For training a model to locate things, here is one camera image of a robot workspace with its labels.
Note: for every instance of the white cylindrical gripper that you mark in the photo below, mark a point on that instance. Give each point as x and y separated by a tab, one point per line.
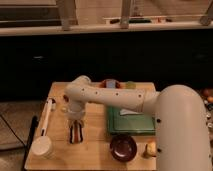
76	115

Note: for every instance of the striped eraser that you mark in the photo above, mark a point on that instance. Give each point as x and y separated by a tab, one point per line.
76	135

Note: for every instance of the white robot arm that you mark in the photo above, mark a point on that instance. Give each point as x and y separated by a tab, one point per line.
182	137

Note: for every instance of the white paper cup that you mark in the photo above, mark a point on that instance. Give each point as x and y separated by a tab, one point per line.
42	146

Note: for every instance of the white marker pen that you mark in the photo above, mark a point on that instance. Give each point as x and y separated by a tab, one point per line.
50	107

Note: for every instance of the wooden board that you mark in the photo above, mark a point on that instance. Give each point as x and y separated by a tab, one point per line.
93	153

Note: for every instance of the red blue object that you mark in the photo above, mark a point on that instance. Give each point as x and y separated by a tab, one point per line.
110	83

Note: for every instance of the dark red bowl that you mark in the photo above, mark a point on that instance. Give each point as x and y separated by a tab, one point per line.
123	148

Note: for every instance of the yellow green block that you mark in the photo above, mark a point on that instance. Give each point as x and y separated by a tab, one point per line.
130	85

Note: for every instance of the green tray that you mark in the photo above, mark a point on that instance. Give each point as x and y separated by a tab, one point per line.
126	122

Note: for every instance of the yellow toy fruit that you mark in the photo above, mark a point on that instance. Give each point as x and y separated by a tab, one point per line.
150	149

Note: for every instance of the small bottles group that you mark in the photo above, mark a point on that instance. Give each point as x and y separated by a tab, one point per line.
207	96

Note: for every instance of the wooden rail frame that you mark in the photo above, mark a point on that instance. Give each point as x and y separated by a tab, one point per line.
48	17

